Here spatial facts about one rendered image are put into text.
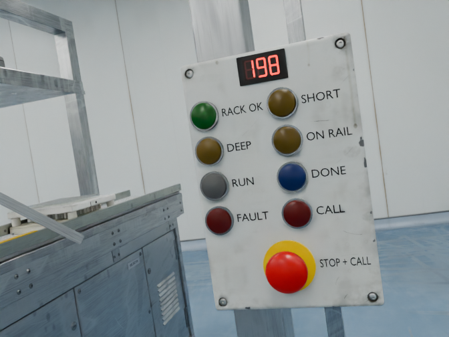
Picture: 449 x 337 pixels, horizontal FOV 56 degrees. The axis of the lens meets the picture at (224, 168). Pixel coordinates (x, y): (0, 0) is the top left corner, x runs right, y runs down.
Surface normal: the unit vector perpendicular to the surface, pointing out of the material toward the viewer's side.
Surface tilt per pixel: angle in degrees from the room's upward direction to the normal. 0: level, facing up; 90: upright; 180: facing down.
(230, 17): 90
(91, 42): 90
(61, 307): 90
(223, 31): 90
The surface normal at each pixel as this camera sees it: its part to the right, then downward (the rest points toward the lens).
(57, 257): 0.95, -0.12
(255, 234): -0.27, 0.09
